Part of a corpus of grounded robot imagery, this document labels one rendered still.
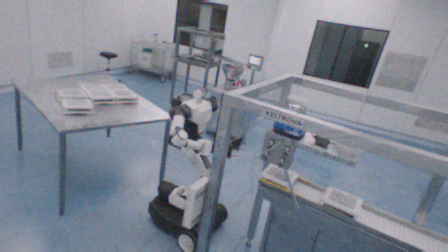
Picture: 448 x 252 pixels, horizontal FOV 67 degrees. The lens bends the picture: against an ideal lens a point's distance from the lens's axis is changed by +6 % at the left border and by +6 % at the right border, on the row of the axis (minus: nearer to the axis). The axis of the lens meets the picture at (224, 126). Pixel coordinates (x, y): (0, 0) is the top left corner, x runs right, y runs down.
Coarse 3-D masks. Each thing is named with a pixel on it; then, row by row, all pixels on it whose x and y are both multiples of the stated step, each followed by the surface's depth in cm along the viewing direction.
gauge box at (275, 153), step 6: (264, 138) 233; (270, 138) 231; (264, 144) 234; (282, 144) 227; (264, 150) 235; (270, 150) 233; (276, 150) 231; (282, 150) 228; (294, 150) 231; (270, 156) 234; (276, 156) 232; (282, 156) 230; (288, 156) 227; (270, 162) 235; (276, 162) 233; (288, 162) 228; (288, 168) 232
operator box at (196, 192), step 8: (192, 184) 180; (200, 184) 182; (192, 192) 177; (200, 192) 181; (192, 200) 179; (200, 200) 185; (192, 208) 180; (200, 208) 189; (184, 216) 184; (192, 216) 183; (200, 216) 191; (184, 224) 186; (192, 224) 186
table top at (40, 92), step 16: (16, 80) 365; (32, 80) 374; (48, 80) 384; (64, 80) 394; (80, 80) 405; (96, 80) 417; (112, 80) 430; (32, 96) 330; (48, 96) 337; (48, 112) 300; (96, 112) 319; (112, 112) 326; (128, 112) 333; (144, 112) 341; (160, 112) 349; (64, 128) 275; (80, 128) 280; (96, 128) 289
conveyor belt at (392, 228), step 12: (300, 192) 247; (312, 192) 250; (360, 216) 231; (372, 216) 234; (384, 228) 223; (396, 228) 226; (408, 228) 229; (408, 240) 216; (420, 240) 219; (432, 240) 222
